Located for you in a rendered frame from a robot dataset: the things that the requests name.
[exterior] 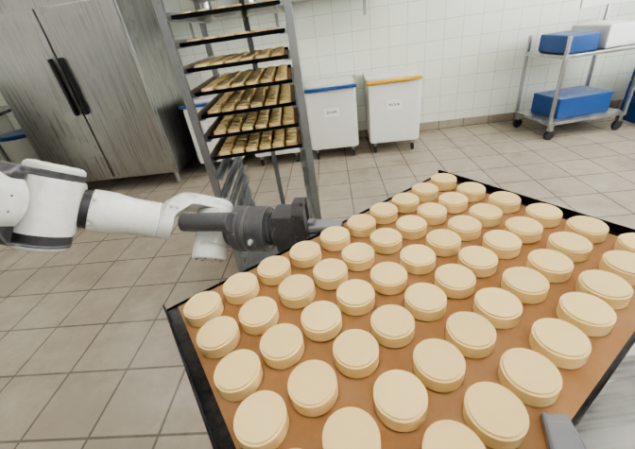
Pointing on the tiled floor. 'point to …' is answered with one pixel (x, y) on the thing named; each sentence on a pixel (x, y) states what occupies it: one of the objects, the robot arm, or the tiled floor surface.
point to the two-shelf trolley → (560, 86)
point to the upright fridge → (92, 74)
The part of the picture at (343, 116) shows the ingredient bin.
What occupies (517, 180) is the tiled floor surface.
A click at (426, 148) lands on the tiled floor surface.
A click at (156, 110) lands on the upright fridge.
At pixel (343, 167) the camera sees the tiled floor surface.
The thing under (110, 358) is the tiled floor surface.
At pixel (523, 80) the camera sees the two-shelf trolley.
